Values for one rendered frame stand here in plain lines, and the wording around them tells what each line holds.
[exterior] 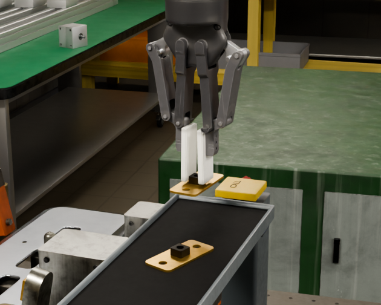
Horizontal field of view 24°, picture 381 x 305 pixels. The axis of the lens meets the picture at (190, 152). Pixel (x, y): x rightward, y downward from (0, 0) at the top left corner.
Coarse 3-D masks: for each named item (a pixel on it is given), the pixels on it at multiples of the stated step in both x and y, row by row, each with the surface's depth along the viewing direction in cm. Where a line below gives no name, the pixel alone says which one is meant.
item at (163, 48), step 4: (160, 40) 107; (156, 44) 108; (160, 44) 108; (164, 44) 107; (160, 48) 108; (164, 48) 108; (168, 48) 108; (160, 52) 107; (164, 52) 108; (168, 52) 108
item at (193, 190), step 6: (192, 174) 111; (216, 174) 114; (222, 174) 114; (192, 180) 110; (210, 180) 112; (216, 180) 112; (174, 186) 110; (180, 186) 110; (186, 186) 110; (192, 186) 110; (198, 186) 110; (204, 186) 110; (210, 186) 110; (174, 192) 108; (180, 192) 108; (186, 192) 108; (192, 192) 108; (198, 192) 108
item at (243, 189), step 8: (224, 184) 125; (232, 184) 125; (240, 184) 125; (248, 184) 125; (256, 184) 125; (264, 184) 126; (216, 192) 123; (224, 192) 123; (232, 192) 123; (240, 192) 122; (248, 192) 122; (256, 192) 122; (240, 200) 124; (248, 200) 122
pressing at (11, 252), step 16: (64, 208) 160; (80, 208) 161; (32, 224) 153; (48, 224) 153; (64, 224) 153; (80, 224) 153; (96, 224) 153; (112, 224) 153; (16, 240) 146; (32, 240) 146; (0, 256) 140; (16, 256) 140; (0, 272) 135; (16, 272) 135; (16, 288) 129; (16, 304) 125
